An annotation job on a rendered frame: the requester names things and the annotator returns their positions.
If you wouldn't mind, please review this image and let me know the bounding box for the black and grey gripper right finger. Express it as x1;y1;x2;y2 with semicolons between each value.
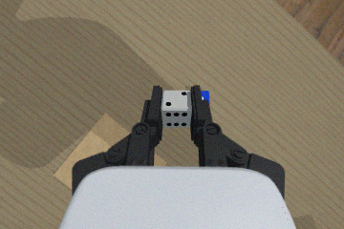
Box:
190;85;285;201

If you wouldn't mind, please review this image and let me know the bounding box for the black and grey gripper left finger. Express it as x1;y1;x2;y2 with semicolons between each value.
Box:
72;86;162;194

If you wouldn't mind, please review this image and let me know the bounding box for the white die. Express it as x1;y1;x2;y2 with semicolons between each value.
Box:
161;91;192;128

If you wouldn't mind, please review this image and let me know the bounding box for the blue die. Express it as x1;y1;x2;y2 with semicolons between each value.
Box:
201;91;209;102

